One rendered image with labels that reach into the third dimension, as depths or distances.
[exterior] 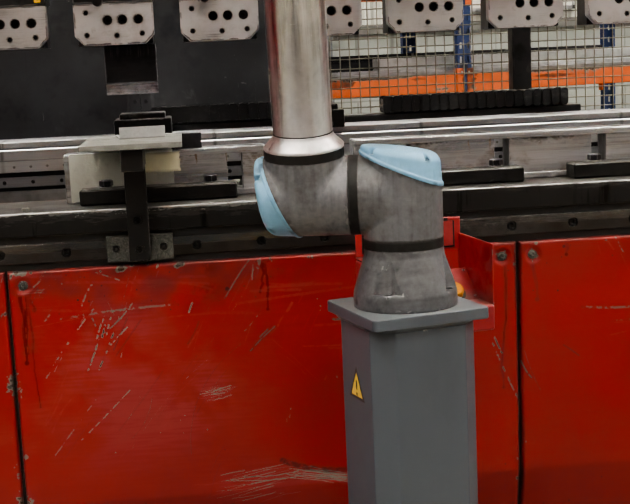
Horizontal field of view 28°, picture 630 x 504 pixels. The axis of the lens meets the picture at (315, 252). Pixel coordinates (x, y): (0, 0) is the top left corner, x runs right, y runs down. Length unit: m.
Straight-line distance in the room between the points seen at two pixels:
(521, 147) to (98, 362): 0.94
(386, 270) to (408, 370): 0.14
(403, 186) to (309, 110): 0.17
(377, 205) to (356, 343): 0.21
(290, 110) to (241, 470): 0.93
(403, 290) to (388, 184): 0.15
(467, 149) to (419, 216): 0.78
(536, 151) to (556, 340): 0.38
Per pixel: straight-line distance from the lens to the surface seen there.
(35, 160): 2.75
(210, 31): 2.44
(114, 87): 2.49
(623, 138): 2.62
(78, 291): 2.39
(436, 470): 1.82
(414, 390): 1.78
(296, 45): 1.73
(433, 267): 1.78
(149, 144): 2.21
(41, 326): 2.40
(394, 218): 1.76
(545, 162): 2.58
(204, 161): 2.47
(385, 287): 1.78
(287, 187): 1.76
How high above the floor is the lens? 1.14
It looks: 9 degrees down
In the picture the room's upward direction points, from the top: 3 degrees counter-clockwise
